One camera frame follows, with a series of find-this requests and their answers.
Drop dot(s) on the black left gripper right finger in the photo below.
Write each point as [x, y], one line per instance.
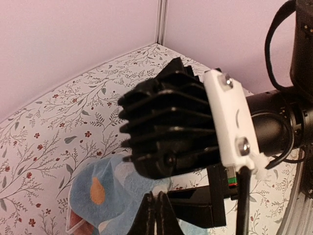
[166, 221]

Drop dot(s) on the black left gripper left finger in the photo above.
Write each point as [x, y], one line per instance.
[144, 222]

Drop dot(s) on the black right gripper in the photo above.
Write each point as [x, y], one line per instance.
[204, 206]

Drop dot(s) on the floral tablecloth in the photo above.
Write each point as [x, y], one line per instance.
[44, 145]

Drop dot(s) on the light blue towel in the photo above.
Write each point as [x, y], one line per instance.
[105, 197]

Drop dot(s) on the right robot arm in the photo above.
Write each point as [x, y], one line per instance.
[283, 120]

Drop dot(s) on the right aluminium frame post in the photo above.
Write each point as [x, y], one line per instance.
[161, 21]

